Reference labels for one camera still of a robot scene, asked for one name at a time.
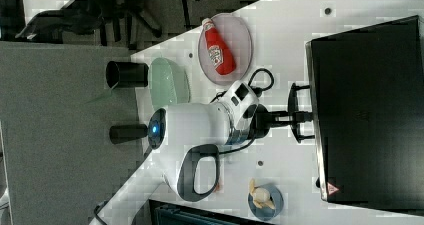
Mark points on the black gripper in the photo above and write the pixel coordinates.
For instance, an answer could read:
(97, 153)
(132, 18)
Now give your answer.
(262, 120)

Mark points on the toaster oven with glass door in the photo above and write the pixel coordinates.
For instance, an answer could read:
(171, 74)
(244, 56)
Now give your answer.
(367, 106)

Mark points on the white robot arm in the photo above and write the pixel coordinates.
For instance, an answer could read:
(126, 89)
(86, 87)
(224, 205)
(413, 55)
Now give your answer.
(179, 137)

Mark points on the peeled toy banana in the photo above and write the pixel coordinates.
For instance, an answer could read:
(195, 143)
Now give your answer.
(261, 196)

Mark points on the red plush ketchup bottle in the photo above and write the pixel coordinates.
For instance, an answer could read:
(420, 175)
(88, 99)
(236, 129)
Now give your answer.
(219, 53)

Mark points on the blue small plate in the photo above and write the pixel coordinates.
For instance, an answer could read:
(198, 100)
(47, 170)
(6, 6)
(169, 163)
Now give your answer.
(274, 199)

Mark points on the grey round plate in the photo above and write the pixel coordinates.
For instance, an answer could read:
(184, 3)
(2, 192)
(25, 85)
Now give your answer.
(237, 37)

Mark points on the green perforated colander bowl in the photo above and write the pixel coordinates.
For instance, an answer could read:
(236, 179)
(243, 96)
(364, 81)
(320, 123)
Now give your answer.
(168, 83)

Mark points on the dark teal crate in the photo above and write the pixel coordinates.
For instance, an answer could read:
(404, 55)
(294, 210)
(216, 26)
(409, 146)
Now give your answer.
(170, 214)

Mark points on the black cylinder cup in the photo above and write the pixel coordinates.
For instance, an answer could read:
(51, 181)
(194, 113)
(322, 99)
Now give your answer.
(126, 74)

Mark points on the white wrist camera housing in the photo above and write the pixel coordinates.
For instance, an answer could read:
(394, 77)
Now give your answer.
(241, 102)

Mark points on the black cylinder post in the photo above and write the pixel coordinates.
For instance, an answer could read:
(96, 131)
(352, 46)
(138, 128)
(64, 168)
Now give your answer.
(125, 133)

